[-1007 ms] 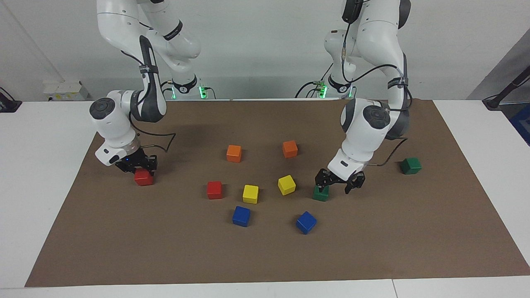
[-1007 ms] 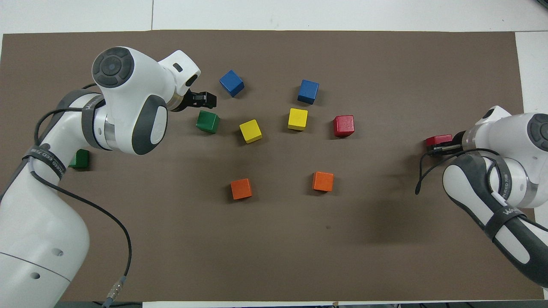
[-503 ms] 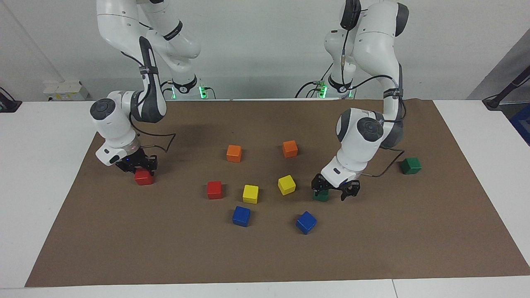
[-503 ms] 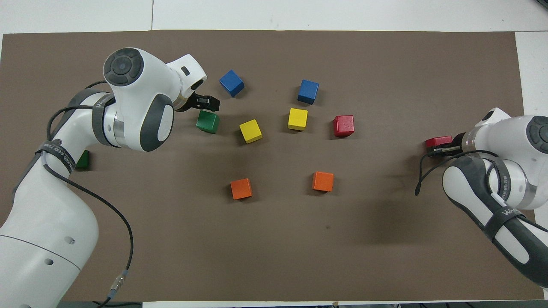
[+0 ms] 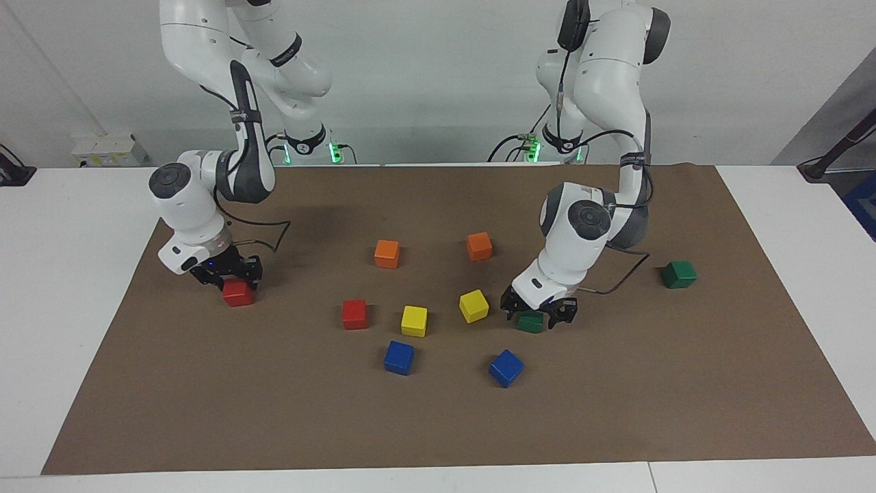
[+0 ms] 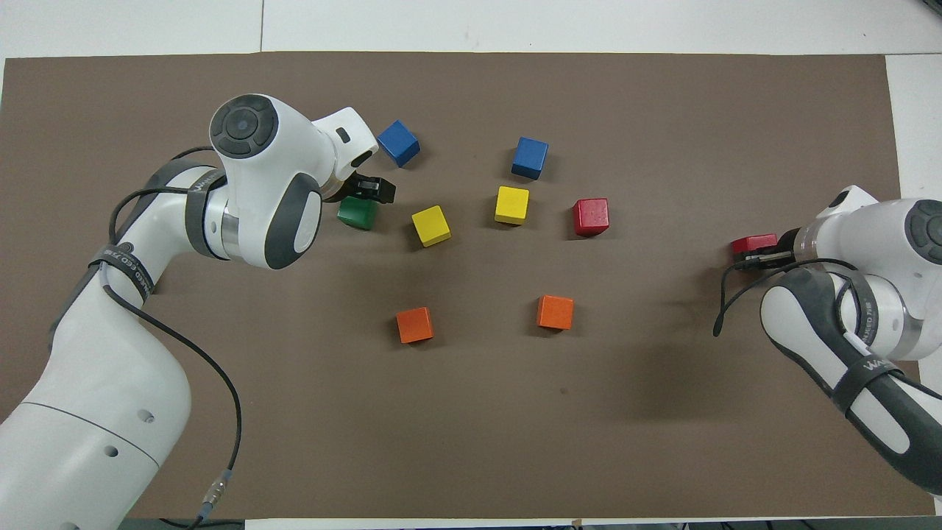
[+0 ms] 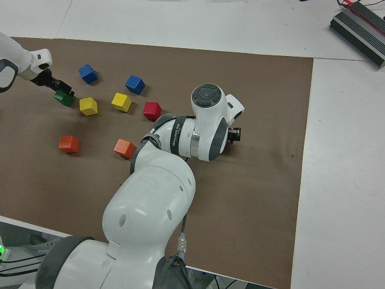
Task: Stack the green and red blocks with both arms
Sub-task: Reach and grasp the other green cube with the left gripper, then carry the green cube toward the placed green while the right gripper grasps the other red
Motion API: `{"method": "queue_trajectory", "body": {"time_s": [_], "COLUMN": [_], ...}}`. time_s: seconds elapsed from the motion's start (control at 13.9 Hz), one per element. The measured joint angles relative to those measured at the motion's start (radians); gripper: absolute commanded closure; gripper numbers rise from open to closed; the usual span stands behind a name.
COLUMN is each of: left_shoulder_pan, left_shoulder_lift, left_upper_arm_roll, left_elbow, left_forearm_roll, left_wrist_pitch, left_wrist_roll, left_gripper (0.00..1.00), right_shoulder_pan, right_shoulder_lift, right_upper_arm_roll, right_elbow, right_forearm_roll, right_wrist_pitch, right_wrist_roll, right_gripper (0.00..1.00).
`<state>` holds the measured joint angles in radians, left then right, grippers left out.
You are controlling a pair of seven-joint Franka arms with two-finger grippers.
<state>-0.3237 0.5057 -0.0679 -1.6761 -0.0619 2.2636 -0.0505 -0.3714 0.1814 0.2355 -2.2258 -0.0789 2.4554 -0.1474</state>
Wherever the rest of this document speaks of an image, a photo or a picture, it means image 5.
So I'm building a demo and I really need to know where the red wooden block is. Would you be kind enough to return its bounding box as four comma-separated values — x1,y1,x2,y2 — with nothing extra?
222,279,255,307
342,299,369,331

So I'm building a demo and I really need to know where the yellow wooden block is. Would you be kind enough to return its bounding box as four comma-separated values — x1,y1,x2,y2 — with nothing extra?
400,305,428,338
459,289,490,324

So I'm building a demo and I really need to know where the blue wooden block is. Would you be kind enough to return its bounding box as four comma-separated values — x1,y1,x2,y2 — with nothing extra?
383,340,415,376
488,349,524,389

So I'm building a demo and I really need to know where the brown table mat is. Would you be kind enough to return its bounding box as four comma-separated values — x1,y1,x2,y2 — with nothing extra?
41,163,876,475

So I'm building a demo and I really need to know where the black table clamp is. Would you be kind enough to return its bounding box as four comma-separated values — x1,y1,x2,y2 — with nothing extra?
0,144,37,187

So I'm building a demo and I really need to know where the black stand with pole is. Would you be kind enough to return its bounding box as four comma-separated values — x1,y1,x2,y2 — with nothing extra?
797,110,876,183

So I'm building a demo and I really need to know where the blue box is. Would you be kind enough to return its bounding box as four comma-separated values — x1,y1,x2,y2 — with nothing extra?
843,171,876,242

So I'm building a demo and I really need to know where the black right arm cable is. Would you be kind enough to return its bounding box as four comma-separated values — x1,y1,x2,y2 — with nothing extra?
212,185,292,254

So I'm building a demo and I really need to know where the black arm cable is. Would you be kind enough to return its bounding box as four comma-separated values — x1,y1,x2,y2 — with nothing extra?
212,185,292,254
575,243,651,296

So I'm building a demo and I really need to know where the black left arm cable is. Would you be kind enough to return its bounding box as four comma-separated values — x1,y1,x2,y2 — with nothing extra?
575,243,651,296

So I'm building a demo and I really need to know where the black right base cable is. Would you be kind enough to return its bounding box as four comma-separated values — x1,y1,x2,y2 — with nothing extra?
257,134,285,166

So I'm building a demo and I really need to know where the black base cable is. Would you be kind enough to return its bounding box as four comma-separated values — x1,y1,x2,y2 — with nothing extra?
487,103,552,164
257,134,285,166

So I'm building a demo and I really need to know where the black left base cable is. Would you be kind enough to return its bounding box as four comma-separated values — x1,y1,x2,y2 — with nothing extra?
487,103,552,164

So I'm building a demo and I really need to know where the white wall socket box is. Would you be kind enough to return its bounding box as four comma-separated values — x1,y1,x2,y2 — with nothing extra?
72,134,153,168

